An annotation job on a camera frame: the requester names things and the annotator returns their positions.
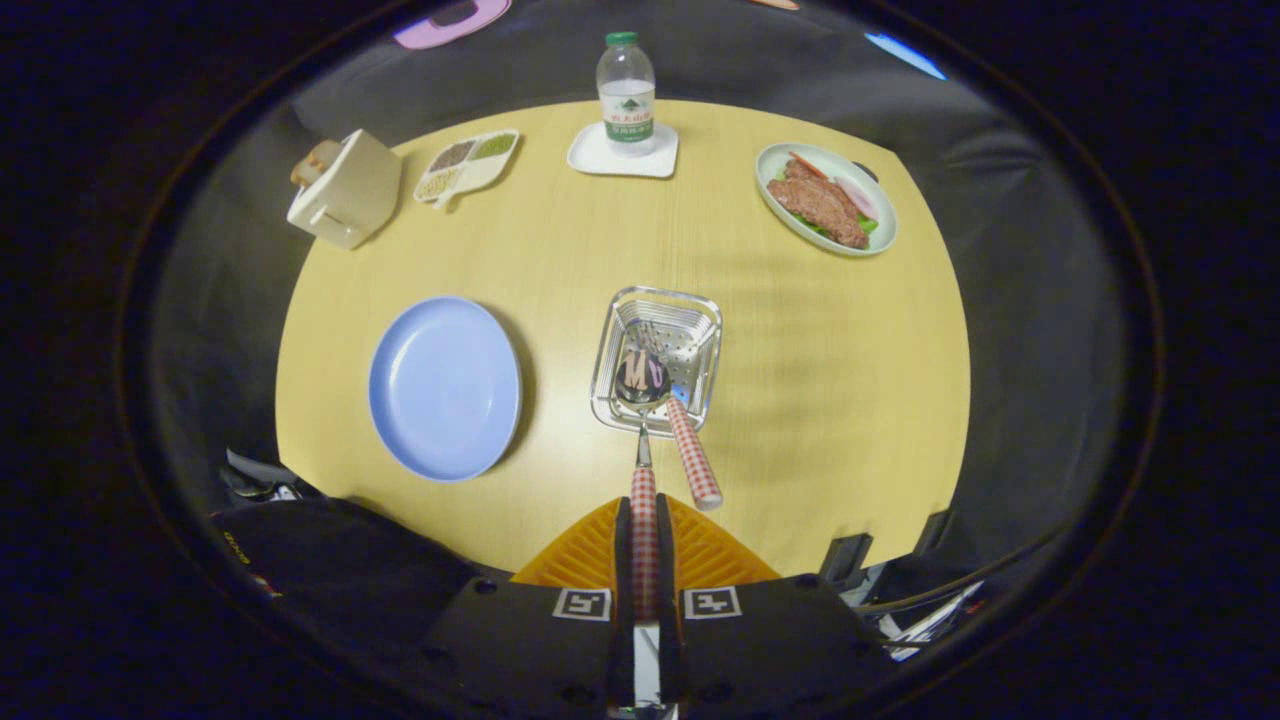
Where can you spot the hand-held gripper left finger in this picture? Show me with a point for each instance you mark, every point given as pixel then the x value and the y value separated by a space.
pixel 622 560

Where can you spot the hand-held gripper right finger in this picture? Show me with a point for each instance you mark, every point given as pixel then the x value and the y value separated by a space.
pixel 667 560

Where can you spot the square steel drain basket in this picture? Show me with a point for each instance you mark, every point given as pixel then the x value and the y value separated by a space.
pixel 690 330

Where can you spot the blue plate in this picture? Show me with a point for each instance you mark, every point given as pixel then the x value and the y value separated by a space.
pixel 445 390

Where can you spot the pale green plate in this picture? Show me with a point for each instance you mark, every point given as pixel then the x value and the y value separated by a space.
pixel 775 215

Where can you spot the meat slices with vegetables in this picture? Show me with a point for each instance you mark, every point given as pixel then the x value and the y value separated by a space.
pixel 822 205

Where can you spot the white square coaster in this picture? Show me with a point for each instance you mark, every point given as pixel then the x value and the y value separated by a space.
pixel 595 160

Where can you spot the white divided grain dish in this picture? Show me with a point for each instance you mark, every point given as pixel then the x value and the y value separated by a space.
pixel 468 165

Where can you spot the cream toaster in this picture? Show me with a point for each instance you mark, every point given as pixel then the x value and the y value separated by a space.
pixel 355 195

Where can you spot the clear water bottle green cap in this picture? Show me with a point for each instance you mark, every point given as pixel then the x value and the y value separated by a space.
pixel 626 100

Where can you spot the toasted bread slices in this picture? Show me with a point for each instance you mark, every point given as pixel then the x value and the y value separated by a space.
pixel 310 168

